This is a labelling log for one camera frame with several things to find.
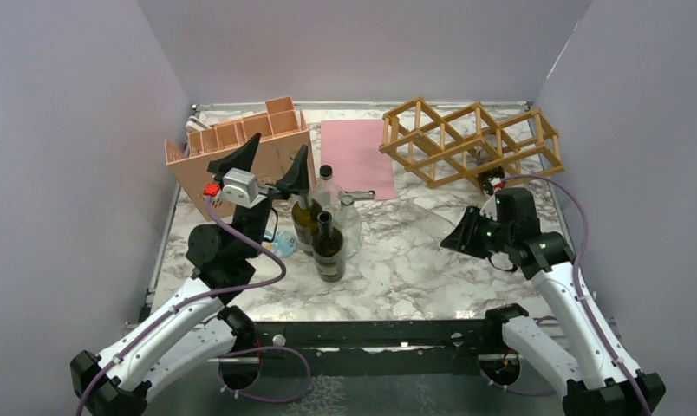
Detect wooden wine rack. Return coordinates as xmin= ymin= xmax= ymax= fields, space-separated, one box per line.
xmin=379 ymin=96 xmax=564 ymax=191

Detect clear bottle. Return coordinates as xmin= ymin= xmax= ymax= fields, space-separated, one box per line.
xmin=407 ymin=203 xmax=456 ymax=242
xmin=337 ymin=193 xmax=362 ymax=259

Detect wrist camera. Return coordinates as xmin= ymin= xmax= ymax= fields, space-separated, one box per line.
xmin=204 ymin=169 xmax=268 ymax=208
xmin=477 ymin=166 xmax=505 ymax=196

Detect peach plastic organizer basket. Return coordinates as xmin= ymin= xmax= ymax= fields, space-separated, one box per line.
xmin=165 ymin=96 xmax=312 ymax=223

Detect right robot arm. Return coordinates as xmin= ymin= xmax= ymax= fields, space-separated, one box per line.
xmin=440 ymin=187 xmax=666 ymax=415

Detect pink clipboard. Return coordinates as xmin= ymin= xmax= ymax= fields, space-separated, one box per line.
xmin=320 ymin=119 xmax=396 ymax=200

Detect large clear glass jar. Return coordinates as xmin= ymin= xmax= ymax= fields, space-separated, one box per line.
xmin=313 ymin=165 xmax=344 ymax=211

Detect white item behind basket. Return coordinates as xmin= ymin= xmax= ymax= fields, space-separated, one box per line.
xmin=186 ymin=116 xmax=211 ymax=133

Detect dark bottle silver neck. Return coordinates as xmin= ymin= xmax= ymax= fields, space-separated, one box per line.
xmin=291 ymin=194 xmax=323 ymax=255

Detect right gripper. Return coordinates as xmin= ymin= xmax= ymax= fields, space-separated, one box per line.
xmin=441 ymin=205 xmax=514 ymax=259

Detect dark bottle black cap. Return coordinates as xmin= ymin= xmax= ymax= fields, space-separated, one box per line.
xmin=311 ymin=211 xmax=346 ymax=283

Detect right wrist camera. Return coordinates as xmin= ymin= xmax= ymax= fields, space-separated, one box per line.
xmin=477 ymin=166 xmax=505 ymax=196

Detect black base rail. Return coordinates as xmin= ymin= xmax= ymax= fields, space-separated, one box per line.
xmin=218 ymin=319 xmax=522 ymax=387

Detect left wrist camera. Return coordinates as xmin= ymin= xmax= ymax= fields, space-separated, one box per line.
xmin=204 ymin=169 xmax=268 ymax=208

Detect light blue toy package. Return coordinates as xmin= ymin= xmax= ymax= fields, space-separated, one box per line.
xmin=263 ymin=230 xmax=298 ymax=257

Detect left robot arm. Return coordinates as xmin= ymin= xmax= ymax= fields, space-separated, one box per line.
xmin=70 ymin=133 xmax=311 ymax=415

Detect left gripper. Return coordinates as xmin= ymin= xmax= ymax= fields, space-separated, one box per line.
xmin=211 ymin=133 xmax=309 ymax=260

